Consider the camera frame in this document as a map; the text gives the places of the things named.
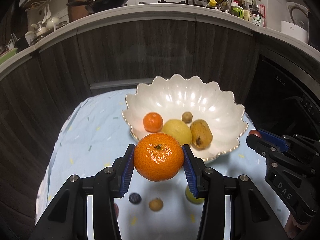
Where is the dark red date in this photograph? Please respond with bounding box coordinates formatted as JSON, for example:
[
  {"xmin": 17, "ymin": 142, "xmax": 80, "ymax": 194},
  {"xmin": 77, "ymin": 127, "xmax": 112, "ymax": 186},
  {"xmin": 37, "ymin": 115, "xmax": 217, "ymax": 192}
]
[
  {"xmin": 114, "ymin": 203, "xmax": 119, "ymax": 218},
  {"xmin": 248, "ymin": 129, "xmax": 262, "ymax": 138}
]

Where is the green round apple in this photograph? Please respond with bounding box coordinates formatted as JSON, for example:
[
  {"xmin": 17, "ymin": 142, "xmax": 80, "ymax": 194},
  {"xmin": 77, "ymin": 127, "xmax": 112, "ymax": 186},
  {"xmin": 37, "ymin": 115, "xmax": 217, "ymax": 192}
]
[{"xmin": 185, "ymin": 186, "xmax": 204, "ymax": 205}]

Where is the dark blueberry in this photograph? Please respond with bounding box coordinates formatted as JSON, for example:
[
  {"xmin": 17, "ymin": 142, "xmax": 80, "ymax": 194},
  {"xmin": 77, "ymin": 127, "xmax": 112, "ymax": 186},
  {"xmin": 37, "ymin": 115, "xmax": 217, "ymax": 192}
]
[{"xmin": 129, "ymin": 192, "xmax": 142, "ymax": 205}]

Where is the yellow-brown mango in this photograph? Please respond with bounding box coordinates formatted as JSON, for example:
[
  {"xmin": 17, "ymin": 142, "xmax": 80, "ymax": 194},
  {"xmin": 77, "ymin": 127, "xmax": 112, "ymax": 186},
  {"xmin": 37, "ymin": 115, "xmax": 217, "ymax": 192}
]
[{"xmin": 190, "ymin": 119, "xmax": 213, "ymax": 150}]

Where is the large yellow lemon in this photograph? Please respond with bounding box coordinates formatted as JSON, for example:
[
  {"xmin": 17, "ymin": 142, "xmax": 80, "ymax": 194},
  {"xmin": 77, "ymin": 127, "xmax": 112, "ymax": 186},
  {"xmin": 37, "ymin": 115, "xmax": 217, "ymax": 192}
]
[{"xmin": 161, "ymin": 119, "xmax": 192, "ymax": 145}]

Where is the orange mandarin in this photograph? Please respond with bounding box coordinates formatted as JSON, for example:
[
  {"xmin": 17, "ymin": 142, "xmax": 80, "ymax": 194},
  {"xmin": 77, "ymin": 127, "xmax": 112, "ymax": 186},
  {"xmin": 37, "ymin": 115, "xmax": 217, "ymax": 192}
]
[
  {"xmin": 134, "ymin": 132, "xmax": 184, "ymax": 181},
  {"xmin": 143, "ymin": 112, "xmax": 163, "ymax": 133}
]

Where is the person's right hand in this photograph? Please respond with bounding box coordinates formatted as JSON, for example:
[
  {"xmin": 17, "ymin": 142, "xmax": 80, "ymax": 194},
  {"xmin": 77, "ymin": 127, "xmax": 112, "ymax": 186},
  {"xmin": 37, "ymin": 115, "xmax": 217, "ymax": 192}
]
[{"xmin": 284, "ymin": 214, "xmax": 306, "ymax": 239}]

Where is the light blue patterned cloth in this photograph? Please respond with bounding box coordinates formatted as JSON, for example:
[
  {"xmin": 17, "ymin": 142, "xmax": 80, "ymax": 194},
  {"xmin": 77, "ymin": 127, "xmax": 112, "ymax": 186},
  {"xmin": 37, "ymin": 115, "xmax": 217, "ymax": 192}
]
[{"xmin": 36, "ymin": 89, "xmax": 289, "ymax": 239}]

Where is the white scalloped ceramic bowl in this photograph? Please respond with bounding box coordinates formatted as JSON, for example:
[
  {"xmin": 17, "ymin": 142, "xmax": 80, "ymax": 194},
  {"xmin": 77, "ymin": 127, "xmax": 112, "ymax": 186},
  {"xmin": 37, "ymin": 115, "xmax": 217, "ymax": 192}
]
[{"xmin": 122, "ymin": 74, "xmax": 248, "ymax": 163}]

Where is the white rice cooker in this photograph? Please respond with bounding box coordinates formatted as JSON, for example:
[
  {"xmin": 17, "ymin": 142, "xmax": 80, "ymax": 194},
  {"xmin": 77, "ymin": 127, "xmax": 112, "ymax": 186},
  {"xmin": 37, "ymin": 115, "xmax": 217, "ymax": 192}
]
[{"xmin": 281, "ymin": 2, "xmax": 309, "ymax": 43}]

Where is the green lidded container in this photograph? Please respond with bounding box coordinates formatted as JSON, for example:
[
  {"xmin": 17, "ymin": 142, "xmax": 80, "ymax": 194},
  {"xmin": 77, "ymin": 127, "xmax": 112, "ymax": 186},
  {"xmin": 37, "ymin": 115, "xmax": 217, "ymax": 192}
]
[{"xmin": 231, "ymin": 2, "xmax": 244, "ymax": 19}]

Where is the yellow-capped bottle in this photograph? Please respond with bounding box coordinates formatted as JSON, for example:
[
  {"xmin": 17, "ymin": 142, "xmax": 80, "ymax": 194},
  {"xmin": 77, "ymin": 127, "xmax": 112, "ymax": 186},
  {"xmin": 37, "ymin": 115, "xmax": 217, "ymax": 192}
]
[{"xmin": 207, "ymin": 0, "xmax": 217, "ymax": 8}]

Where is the green bowl with steel lid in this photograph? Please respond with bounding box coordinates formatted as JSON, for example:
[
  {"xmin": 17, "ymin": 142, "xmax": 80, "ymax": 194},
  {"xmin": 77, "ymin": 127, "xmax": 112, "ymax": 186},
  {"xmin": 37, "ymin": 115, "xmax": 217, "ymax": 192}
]
[{"xmin": 0, "ymin": 48, "xmax": 17, "ymax": 64}]

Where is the white ceramic teapot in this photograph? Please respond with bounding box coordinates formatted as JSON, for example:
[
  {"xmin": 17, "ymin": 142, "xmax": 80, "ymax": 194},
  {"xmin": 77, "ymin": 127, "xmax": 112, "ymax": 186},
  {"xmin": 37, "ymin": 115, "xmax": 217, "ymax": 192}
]
[{"xmin": 46, "ymin": 17, "xmax": 60, "ymax": 30}]

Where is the wooden cutting board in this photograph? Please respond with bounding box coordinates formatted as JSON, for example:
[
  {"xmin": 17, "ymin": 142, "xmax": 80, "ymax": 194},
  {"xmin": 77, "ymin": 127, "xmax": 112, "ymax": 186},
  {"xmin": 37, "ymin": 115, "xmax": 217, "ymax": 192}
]
[{"xmin": 68, "ymin": 0, "xmax": 93, "ymax": 23}]

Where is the black wok pan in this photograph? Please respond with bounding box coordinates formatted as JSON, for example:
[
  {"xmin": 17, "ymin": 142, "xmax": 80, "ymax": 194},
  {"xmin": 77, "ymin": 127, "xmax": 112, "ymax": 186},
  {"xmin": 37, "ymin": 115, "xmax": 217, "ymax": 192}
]
[{"xmin": 67, "ymin": 0, "xmax": 128, "ymax": 14}]

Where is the soy sauce bottle red handle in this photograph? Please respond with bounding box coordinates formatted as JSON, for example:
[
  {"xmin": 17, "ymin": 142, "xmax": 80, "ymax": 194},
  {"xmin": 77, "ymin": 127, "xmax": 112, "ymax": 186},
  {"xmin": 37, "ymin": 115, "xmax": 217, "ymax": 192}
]
[{"xmin": 249, "ymin": 0, "xmax": 266, "ymax": 27}]

